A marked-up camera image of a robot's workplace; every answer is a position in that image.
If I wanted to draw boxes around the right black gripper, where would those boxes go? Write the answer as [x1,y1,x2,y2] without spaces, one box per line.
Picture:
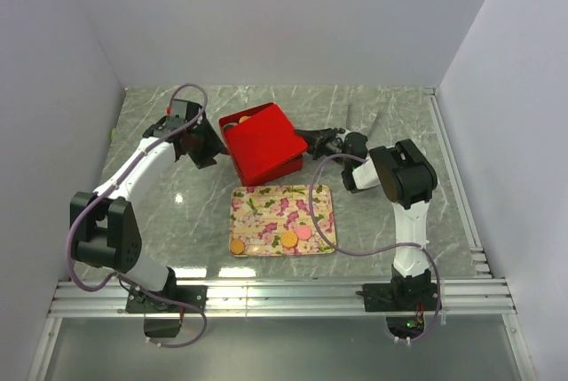
[292,128,351,170]

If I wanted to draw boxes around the red cookie box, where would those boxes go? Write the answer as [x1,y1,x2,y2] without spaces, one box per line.
[217,101,305,187]

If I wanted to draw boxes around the metal tongs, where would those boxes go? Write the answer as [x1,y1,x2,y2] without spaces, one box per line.
[345,102,381,138]

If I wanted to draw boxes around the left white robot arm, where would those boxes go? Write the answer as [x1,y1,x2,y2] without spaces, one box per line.
[66,99,227,312]

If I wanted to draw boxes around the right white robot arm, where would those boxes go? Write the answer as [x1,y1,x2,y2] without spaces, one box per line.
[294,128,441,312]

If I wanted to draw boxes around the floral serving tray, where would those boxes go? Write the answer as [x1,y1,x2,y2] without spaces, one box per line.
[229,184,336,258]

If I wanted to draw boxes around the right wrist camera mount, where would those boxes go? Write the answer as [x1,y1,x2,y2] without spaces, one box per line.
[343,131,367,158]

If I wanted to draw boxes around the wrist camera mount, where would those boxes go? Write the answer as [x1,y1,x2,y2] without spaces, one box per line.
[167,99,201,123]
[343,131,367,158]

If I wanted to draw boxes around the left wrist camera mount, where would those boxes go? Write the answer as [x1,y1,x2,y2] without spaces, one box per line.
[167,99,201,123]

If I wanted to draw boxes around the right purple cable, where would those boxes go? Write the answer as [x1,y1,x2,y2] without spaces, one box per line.
[308,153,445,345]

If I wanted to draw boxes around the aluminium rail frame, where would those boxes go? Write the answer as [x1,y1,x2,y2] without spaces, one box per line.
[48,87,518,318]

